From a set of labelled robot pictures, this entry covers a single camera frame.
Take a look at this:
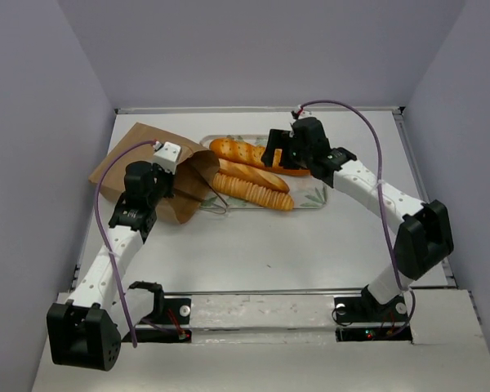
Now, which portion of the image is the brown paper bag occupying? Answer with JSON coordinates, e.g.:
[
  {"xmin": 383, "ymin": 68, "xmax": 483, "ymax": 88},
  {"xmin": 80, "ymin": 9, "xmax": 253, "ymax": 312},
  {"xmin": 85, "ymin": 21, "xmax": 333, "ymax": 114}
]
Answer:
[{"xmin": 89, "ymin": 123, "xmax": 220, "ymax": 229}]

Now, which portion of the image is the long seeded fake baguette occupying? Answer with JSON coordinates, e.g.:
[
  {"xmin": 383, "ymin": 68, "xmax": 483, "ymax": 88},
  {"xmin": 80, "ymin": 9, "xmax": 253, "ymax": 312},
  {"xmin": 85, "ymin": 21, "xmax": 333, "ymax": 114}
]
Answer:
[{"xmin": 209, "ymin": 138, "xmax": 310, "ymax": 177}]

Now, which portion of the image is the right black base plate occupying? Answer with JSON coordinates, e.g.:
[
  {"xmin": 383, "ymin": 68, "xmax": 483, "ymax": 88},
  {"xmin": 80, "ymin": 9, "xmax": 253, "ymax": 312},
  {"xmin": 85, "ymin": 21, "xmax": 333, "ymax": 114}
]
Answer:
[{"xmin": 332, "ymin": 296, "xmax": 413, "ymax": 342}]

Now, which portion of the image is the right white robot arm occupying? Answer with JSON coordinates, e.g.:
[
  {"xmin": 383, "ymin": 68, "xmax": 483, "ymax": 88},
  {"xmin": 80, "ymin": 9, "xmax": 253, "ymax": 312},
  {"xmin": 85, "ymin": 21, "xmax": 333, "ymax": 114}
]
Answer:
[{"xmin": 261, "ymin": 117, "xmax": 454, "ymax": 320}]

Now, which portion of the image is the aluminium front rail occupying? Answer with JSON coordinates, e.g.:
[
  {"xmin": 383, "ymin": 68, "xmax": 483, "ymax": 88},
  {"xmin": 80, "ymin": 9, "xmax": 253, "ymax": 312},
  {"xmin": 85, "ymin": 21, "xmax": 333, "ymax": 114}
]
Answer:
[{"xmin": 165, "ymin": 287, "xmax": 361, "ymax": 297}]

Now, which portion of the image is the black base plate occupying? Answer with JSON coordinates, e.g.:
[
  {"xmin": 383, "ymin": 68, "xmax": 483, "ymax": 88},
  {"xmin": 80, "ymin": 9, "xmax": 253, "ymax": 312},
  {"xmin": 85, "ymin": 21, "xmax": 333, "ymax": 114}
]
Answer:
[
  {"xmin": 332, "ymin": 296, "xmax": 413, "ymax": 342},
  {"xmin": 136, "ymin": 296, "xmax": 192, "ymax": 343}
]

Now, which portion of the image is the ridged orange fake bread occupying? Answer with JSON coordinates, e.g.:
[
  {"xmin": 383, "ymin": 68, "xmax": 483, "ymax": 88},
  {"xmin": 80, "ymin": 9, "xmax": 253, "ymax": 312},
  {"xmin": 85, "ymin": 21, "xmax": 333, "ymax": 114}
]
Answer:
[{"xmin": 212, "ymin": 173, "xmax": 294, "ymax": 212}]

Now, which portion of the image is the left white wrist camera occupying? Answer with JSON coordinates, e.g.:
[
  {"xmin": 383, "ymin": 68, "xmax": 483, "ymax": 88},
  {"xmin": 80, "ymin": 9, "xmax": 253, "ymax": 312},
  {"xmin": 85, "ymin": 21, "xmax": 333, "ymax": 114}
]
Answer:
[{"xmin": 151, "ymin": 141, "xmax": 181, "ymax": 175}]

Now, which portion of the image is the floral leaf print tray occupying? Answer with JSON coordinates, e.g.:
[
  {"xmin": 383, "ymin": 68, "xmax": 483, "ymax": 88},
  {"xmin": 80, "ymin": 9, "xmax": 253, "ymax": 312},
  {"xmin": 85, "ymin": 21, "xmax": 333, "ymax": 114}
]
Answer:
[{"xmin": 201, "ymin": 135, "xmax": 327, "ymax": 212}]

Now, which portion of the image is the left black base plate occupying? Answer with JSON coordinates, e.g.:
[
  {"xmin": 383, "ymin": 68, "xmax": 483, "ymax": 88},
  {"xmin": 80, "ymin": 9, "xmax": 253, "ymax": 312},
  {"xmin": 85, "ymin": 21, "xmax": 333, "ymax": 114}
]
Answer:
[{"xmin": 136, "ymin": 296, "xmax": 192, "ymax": 343}]

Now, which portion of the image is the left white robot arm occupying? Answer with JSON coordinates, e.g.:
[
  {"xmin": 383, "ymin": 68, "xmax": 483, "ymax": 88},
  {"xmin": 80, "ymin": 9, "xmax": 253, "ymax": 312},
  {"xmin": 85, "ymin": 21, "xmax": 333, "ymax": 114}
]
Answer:
[{"xmin": 47, "ymin": 158, "xmax": 176, "ymax": 371}]

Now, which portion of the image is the pale crusty fake bread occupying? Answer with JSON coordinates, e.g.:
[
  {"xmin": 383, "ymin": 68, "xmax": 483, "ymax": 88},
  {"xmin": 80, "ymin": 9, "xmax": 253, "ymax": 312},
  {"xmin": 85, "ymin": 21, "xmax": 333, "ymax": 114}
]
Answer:
[{"xmin": 219, "ymin": 158, "xmax": 290, "ymax": 194}]

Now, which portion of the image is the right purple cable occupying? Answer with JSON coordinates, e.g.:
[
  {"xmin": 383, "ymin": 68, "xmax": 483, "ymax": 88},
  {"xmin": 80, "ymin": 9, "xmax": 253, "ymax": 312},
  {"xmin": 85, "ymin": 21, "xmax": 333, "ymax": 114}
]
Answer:
[{"xmin": 301, "ymin": 100, "xmax": 417, "ymax": 340}]

